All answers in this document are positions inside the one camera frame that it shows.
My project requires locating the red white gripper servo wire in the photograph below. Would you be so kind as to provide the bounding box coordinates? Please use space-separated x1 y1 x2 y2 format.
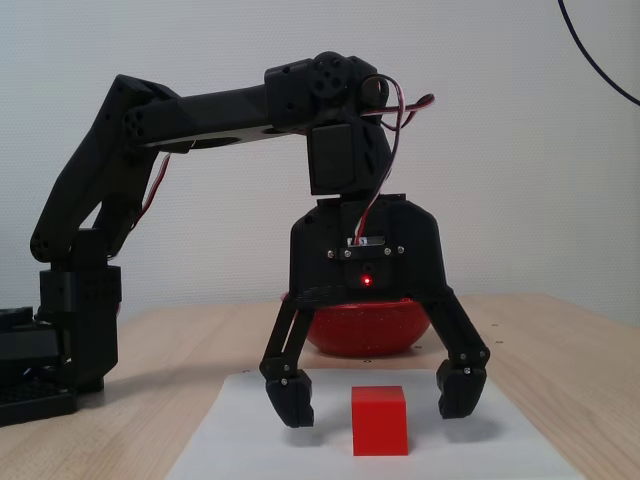
349 74 436 247

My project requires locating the black hanging cable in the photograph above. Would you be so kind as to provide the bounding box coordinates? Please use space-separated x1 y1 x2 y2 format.
557 0 640 107

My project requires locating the red speckled bowl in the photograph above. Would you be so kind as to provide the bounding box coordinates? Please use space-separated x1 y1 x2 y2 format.
282 292 432 358

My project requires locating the red cube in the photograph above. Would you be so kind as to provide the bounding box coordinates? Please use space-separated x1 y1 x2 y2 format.
350 385 410 457

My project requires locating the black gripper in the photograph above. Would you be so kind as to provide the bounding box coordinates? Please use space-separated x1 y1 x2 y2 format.
288 194 454 307

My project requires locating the white paper sheet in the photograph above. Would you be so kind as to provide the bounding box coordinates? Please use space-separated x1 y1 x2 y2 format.
164 367 586 480

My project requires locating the red white arm servo wire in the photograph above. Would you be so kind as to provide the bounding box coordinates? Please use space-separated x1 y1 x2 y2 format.
107 152 174 261

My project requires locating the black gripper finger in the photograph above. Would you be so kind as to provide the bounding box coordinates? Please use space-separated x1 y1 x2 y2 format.
414 292 492 421
258 298 316 429

